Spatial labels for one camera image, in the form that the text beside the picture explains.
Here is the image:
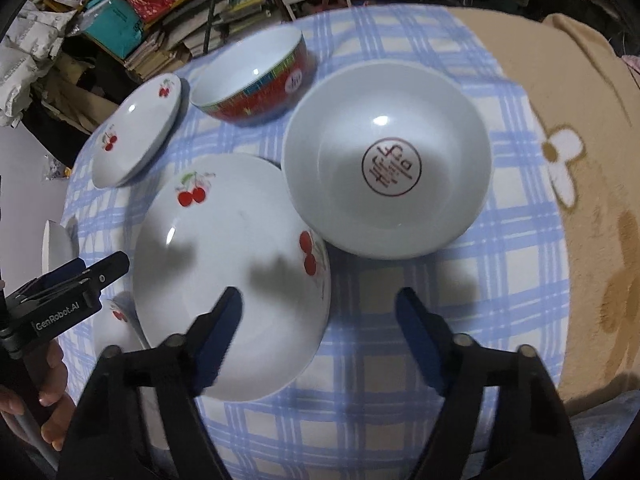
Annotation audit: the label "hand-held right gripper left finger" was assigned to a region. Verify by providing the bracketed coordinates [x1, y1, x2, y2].
[55, 286, 246, 480]

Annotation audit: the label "white plastic bags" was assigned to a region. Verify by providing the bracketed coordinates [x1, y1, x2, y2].
[0, 0, 66, 126]

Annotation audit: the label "beige flower blanket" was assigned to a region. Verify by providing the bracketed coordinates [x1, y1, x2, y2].
[452, 7, 640, 416]

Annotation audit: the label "stack of books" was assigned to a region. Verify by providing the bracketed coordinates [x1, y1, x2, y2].
[122, 0, 301, 83]

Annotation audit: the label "cherry print plate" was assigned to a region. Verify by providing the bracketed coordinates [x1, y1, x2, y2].
[91, 73, 183, 190]

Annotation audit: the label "person's left hand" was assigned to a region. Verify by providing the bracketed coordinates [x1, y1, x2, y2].
[0, 340, 77, 453]

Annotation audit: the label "large cherry print bowl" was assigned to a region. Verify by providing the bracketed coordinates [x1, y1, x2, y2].
[132, 154, 332, 403]

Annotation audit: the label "grey-blue cloth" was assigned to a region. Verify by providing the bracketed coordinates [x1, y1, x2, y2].
[562, 387, 633, 480]

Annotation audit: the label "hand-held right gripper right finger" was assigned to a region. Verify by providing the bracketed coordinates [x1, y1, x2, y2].
[395, 287, 583, 480]

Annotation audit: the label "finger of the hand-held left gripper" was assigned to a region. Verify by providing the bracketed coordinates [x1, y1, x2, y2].
[80, 252, 131, 297]
[35, 259, 85, 295]

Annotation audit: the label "plain white plate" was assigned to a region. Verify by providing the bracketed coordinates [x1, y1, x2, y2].
[41, 216, 81, 286]

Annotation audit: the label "white bowl with red seal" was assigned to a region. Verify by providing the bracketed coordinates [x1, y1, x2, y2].
[281, 59, 492, 261]

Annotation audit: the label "small printed packet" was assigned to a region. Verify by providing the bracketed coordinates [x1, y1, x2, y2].
[45, 155, 71, 181]

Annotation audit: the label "red patterned bowl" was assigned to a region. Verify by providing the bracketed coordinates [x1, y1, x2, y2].
[189, 24, 308, 123]

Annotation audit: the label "green pole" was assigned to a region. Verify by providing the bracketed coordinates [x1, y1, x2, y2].
[202, 0, 228, 56]

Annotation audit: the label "teal box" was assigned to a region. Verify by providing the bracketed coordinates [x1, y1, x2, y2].
[82, 0, 146, 61]

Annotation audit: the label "blue plaid bed sheet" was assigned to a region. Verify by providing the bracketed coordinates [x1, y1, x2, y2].
[57, 5, 573, 480]

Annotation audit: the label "small cherry print dish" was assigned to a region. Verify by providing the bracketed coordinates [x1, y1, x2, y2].
[92, 291, 151, 361]

